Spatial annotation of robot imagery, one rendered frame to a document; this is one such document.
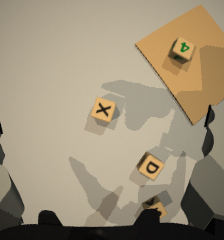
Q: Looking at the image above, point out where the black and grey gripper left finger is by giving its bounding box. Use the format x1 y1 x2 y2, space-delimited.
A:
0 144 25 231

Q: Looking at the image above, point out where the tan wooden letter block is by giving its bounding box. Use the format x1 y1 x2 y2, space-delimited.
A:
142 195 168 218
136 152 165 180
168 37 195 64
91 97 116 123

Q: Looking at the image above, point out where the orange mat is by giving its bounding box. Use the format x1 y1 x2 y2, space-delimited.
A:
135 4 224 125

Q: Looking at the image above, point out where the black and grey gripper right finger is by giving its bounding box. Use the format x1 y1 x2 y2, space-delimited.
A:
181 105 224 240

